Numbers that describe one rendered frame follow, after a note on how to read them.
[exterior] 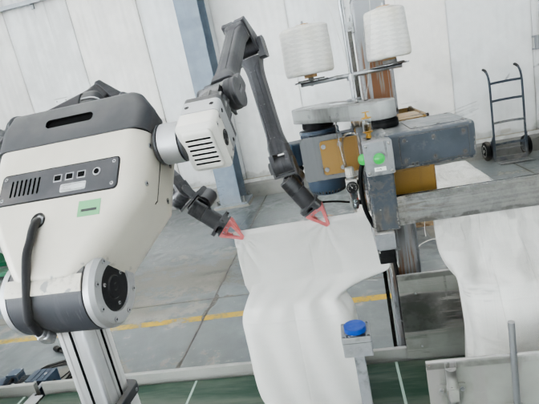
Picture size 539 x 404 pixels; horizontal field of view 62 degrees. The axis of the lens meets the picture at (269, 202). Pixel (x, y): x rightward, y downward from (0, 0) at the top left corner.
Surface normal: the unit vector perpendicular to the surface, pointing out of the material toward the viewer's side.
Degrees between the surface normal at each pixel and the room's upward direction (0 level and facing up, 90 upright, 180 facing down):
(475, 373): 90
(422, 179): 90
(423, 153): 90
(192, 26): 90
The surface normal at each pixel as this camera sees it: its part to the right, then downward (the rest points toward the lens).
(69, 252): -0.25, -0.40
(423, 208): -0.13, 0.27
